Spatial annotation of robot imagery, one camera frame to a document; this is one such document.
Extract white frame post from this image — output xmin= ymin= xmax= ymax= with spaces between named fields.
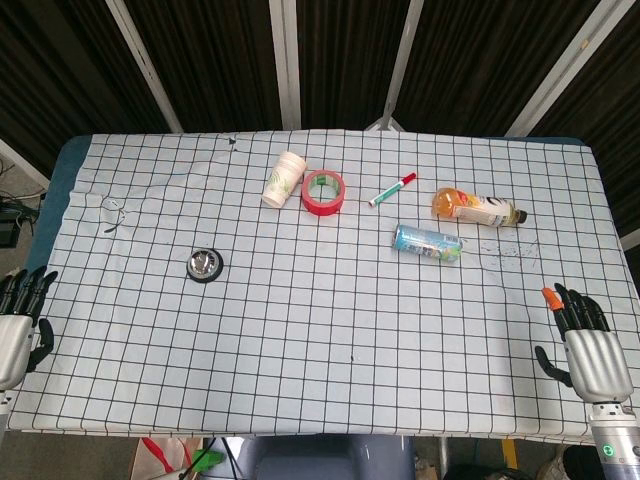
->
xmin=365 ymin=0 xmax=426 ymax=133
xmin=504 ymin=0 xmax=633 ymax=138
xmin=0 ymin=137 xmax=51 ymax=191
xmin=103 ymin=0 xmax=184 ymax=134
xmin=268 ymin=0 xmax=303 ymax=132

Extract green plastic object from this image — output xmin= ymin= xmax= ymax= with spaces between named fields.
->
xmin=192 ymin=448 xmax=224 ymax=472

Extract black cables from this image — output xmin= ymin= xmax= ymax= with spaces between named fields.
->
xmin=0 ymin=154 xmax=41 ymax=250

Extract orange juice bottle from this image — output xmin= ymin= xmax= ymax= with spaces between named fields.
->
xmin=431 ymin=186 xmax=529 ymax=228

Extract red tape roll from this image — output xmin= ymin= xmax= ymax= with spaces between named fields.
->
xmin=300 ymin=169 xmax=347 ymax=218

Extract green white marker pen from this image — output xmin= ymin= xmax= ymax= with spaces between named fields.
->
xmin=368 ymin=172 xmax=418 ymax=208

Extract blue drink can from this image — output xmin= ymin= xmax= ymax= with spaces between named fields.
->
xmin=391 ymin=223 xmax=464 ymax=265

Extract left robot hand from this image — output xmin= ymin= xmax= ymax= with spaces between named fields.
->
xmin=0 ymin=266 xmax=59 ymax=392

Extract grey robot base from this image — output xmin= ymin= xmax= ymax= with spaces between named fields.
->
xmin=236 ymin=434 xmax=417 ymax=480

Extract white red bag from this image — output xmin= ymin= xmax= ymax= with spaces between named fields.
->
xmin=128 ymin=436 xmax=204 ymax=480

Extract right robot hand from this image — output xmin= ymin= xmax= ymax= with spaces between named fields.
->
xmin=534 ymin=282 xmax=635 ymax=404

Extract white checkered tablecloth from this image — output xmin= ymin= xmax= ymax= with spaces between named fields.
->
xmin=4 ymin=128 xmax=640 ymax=446

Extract white paper cup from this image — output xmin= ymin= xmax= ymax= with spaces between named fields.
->
xmin=261 ymin=150 xmax=308 ymax=209

